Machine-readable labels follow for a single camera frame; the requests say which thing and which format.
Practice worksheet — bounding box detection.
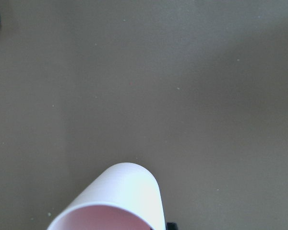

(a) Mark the pink cup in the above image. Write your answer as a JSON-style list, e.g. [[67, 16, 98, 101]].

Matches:
[[48, 162, 167, 230]]

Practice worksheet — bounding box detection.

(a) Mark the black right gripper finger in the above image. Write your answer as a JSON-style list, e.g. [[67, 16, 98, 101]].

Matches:
[[167, 222, 177, 230]]

